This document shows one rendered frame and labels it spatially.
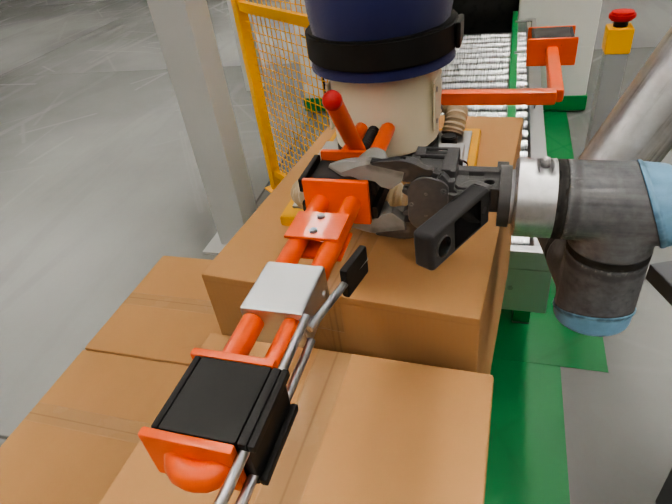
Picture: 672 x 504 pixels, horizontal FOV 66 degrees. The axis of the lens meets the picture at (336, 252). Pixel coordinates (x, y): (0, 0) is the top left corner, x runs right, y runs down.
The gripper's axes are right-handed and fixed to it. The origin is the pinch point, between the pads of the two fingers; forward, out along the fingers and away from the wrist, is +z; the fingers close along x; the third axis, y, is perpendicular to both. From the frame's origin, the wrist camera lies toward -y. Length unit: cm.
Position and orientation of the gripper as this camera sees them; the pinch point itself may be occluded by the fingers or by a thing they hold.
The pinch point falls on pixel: (339, 196)
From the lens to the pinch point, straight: 64.5
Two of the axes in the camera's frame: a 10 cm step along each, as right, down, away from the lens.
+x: -1.0, -7.9, -6.0
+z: -9.6, -0.8, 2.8
